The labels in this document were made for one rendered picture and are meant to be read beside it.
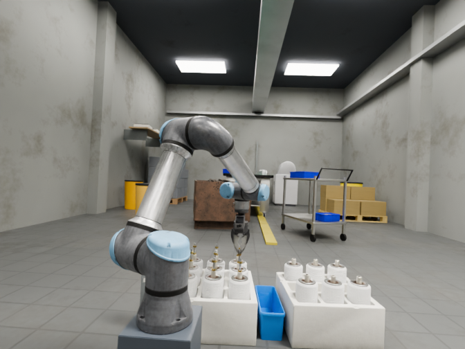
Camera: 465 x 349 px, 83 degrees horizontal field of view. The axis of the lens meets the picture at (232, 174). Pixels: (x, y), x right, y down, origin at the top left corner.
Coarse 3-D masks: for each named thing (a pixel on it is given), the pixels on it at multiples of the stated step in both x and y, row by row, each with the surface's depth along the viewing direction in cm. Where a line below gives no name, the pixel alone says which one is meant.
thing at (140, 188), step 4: (136, 184) 346; (140, 184) 342; (144, 184) 341; (148, 184) 342; (136, 188) 347; (140, 188) 343; (144, 188) 342; (136, 192) 347; (140, 192) 343; (144, 192) 342; (136, 196) 347; (140, 196) 343; (136, 200) 347; (140, 200) 343; (136, 204) 347; (136, 208) 347; (136, 212) 348
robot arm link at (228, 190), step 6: (222, 186) 119; (228, 186) 117; (234, 186) 119; (222, 192) 119; (228, 192) 117; (234, 192) 118; (240, 192) 116; (228, 198) 119; (234, 198) 121; (240, 198) 118
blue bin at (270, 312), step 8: (256, 288) 139; (264, 288) 143; (272, 288) 143; (256, 296) 134; (264, 296) 143; (272, 296) 143; (264, 304) 143; (272, 304) 142; (280, 304) 123; (264, 312) 114; (272, 312) 138; (280, 312) 121; (264, 320) 114; (272, 320) 114; (280, 320) 114; (264, 328) 114; (272, 328) 114; (280, 328) 114; (264, 336) 114; (272, 336) 114; (280, 336) 114
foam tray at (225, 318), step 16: (224, 272) 146; (224, 288) 123; (192, 304) 110; (208, 304) 110; (224, 304) 110; (240, 304) 110; (256, 304) 110; (208, 320) 110; (224, 320) 110; (240, 320) 110; (256, 320) 110; (208, 336) 110; (224, 336) 110; (240, 336) 110
